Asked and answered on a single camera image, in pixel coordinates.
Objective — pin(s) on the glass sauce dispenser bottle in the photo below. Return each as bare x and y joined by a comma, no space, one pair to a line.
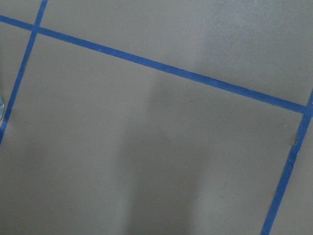
2,106

